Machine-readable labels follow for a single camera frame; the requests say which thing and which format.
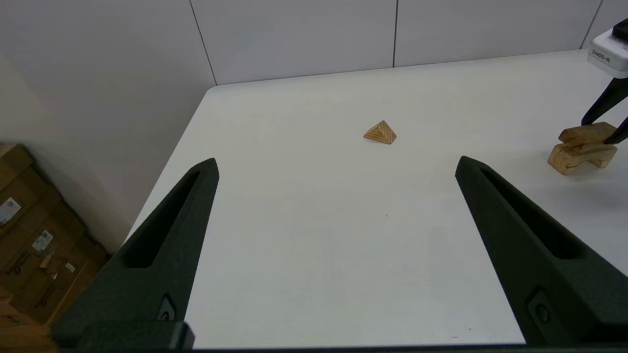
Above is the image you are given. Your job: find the brown cardboard box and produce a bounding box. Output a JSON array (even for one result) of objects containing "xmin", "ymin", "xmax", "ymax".
[
  {"xmin": 0, "ymin": 196, "xmax": 111, "ymax": 327},
  {"xmin": 0, "ymin": 143, "xmax": 64, "ymax": 246},
  {"xmin": 0, "ymin": 289, "xmax": 55, "ymax": 353}
]

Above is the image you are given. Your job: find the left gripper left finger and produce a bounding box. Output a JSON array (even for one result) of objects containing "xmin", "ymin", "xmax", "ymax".
[{"xmin": 49, "ymin": 158, "xmax": 220, "ymax": 336}]

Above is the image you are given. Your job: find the rectangular wooden building block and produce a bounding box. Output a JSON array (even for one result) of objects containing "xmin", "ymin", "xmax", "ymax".
[{"xmin": 558, "ymin": 122, "xmax": 618, "ymax": 146}]

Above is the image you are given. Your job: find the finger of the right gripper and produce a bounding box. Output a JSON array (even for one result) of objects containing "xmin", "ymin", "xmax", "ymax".
[
  {"xmin": 581, "ymin": 77, "xmax": 628, "ymax": 126},
  {"xmin": 604, "ymin": 117, "xmax": 628, "ymax": 146}
]

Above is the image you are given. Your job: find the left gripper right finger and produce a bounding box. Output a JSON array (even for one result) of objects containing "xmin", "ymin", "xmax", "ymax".
[{"xmin": 455, "ymin": 156, "xmax": 628, "ymax": 345}]

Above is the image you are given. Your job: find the triangular wooden building block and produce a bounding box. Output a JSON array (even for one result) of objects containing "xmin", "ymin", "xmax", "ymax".
[{"xmin": 363, "ymin": 120, "xmax": 397, "ymax": 145}]

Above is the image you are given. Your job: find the arched wooden building block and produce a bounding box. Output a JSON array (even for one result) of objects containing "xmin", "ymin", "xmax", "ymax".
[{"xmin": 548, "ymin": 140, "xmax": 618, "ymax": 176}]

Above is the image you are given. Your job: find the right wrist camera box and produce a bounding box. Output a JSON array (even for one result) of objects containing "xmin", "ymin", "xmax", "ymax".
[{"xmin": 587, "ymin": 19, "xmax": 628, "ymax": 79}]

